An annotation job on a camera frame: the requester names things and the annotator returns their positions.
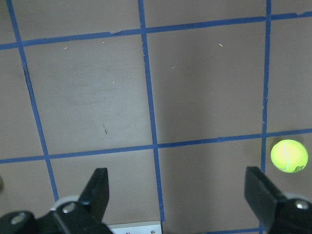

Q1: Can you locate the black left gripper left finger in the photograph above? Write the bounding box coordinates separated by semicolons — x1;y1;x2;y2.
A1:
78;168;109;222

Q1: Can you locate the tennis ball near left base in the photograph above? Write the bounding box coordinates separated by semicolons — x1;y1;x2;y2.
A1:
270;139;309;173

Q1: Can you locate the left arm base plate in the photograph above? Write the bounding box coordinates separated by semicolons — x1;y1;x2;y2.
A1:
108;221;163;234

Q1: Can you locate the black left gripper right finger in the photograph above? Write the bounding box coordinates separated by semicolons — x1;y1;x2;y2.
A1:
244;166;288;229

